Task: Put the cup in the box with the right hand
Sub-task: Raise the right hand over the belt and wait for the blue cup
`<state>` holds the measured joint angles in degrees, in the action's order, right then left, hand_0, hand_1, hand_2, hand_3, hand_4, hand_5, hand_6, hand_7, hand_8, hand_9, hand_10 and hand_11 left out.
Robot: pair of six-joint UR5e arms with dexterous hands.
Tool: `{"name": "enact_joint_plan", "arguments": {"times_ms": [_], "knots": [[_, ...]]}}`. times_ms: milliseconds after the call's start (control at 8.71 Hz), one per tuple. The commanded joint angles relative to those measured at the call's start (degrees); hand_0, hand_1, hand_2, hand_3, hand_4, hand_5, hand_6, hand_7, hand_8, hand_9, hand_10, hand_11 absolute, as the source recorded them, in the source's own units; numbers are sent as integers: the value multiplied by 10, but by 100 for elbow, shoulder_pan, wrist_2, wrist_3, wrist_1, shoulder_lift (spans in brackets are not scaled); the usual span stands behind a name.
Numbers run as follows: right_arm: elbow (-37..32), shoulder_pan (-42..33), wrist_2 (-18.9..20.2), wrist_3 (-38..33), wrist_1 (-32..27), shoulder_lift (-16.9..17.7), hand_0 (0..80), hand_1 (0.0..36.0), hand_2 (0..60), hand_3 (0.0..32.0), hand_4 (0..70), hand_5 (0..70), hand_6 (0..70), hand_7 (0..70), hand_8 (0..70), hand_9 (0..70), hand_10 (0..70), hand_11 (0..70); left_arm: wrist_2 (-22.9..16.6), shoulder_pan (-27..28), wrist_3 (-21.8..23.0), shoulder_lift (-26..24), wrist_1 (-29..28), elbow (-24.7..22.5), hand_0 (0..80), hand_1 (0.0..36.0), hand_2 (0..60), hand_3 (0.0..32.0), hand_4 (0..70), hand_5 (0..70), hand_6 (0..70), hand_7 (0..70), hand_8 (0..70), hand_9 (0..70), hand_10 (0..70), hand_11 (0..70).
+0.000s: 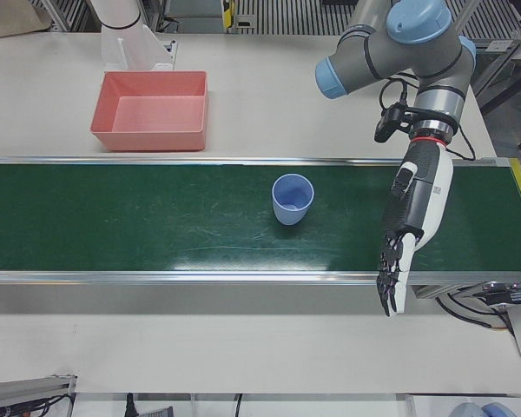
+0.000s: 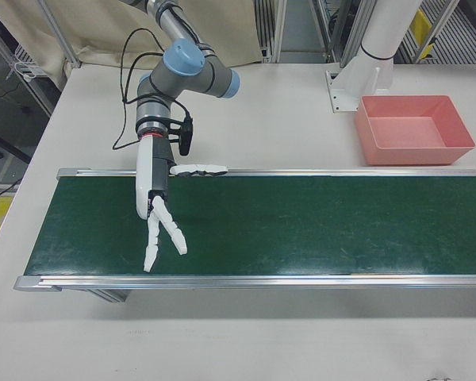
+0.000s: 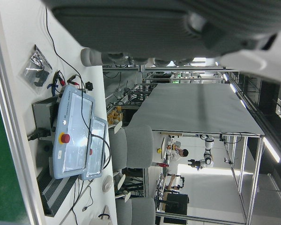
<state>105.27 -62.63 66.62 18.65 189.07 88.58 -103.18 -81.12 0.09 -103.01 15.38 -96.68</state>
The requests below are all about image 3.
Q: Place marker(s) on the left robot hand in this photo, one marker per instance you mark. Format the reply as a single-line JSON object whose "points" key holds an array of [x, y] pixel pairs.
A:
{"points": [[154, 28]]}

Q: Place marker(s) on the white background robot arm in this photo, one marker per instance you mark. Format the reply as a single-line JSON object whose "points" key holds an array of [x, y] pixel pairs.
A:
{"points": [[208, 154]]}

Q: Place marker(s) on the grey metal box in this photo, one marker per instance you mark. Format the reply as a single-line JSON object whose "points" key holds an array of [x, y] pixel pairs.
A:
{"points": [[42, 112]]}

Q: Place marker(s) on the black knob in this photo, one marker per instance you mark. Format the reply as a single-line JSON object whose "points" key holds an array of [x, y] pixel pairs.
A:
{"points": [[89, 85]]}

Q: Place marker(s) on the grey fabric canopy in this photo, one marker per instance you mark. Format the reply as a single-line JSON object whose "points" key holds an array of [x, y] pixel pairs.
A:
{"points": [[189, 110]]}

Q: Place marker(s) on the yellow boxes on shelf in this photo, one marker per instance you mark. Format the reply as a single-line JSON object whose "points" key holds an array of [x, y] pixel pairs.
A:
{"points": [[114, 114]]}

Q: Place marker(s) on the red black alligator clip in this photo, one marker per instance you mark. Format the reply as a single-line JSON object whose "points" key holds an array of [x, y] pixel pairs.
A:
{"points": [[59, 78], [73, 79]]}

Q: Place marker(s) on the grey office chair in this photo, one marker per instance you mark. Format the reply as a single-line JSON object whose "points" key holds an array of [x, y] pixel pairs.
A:
{"points": [[138, 145], [140, 211]]}

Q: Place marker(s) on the clear bag with black parts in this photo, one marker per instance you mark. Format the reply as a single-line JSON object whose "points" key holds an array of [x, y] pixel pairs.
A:
{"points": [[37, 77]]}

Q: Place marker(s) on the person in white shirt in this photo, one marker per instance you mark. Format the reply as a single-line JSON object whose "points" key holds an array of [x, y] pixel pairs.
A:
{"points": [[178, 153]]}

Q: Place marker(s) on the blue-grey teach pendant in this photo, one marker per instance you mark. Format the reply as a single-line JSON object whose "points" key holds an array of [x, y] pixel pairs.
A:
{"points": [[98, 152], [72, 140]]}

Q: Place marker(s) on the black mains plug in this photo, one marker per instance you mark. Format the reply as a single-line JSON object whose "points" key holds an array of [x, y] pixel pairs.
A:
{"points": [[39, 134]]}

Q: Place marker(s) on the black monitor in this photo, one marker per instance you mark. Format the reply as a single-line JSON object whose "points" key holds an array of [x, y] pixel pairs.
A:
{"points": [[176, 204]]}

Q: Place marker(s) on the green conveyor belt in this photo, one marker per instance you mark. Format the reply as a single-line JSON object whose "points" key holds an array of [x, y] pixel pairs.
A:
{"points": [[2, 164]]}

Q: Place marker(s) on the aluminium cage frame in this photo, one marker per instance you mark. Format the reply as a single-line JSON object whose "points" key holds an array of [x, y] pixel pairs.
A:
{"points": [[243, 164]]}

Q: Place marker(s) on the black heatsink enclosure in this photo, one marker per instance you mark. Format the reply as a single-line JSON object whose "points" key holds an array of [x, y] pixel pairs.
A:
{"points": [[53, 194]]}

